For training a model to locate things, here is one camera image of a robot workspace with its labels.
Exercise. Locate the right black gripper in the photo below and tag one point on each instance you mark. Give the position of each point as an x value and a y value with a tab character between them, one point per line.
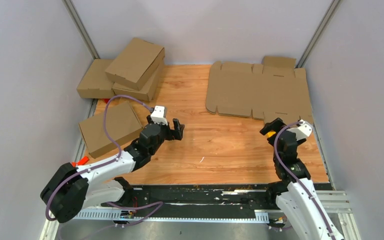
274	125

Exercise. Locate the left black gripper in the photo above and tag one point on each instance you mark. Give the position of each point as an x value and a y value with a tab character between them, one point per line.
177	134

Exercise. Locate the cardboard box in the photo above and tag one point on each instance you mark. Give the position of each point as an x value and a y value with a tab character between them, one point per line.
259	92
136	63
95	84
148	90
122	125

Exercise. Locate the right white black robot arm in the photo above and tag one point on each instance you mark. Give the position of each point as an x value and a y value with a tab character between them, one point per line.
295	193

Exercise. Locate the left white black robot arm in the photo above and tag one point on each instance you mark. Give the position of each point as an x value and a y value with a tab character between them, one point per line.
72	189

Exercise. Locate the yellow triangle piece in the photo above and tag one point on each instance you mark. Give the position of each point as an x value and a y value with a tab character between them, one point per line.
270	134

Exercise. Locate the flat cardboard sheet underneath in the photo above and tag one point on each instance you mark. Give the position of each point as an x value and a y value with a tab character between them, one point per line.
279	62

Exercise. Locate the orange plastic clip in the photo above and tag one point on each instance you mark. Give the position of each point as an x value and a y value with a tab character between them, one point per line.
84	160

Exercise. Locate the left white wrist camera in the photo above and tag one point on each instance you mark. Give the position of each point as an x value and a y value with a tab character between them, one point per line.
159	111

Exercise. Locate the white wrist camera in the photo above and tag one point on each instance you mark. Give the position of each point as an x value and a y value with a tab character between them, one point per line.
159	111
303	129

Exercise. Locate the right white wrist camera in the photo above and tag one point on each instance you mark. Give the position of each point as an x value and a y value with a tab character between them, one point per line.
303	129

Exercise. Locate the right aluminium corner post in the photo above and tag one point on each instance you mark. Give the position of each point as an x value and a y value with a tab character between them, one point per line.
329	14

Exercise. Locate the aluminium corner post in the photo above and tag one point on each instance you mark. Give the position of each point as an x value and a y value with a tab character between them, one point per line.
71	9
329	14

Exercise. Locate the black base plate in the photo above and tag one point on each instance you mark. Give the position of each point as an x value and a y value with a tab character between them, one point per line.
201	201

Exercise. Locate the aluminium slotted rail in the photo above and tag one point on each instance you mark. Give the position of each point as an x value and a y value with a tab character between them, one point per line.
112	214

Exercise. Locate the left aluminium corner post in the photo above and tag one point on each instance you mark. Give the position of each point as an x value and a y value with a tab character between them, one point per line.
71	9

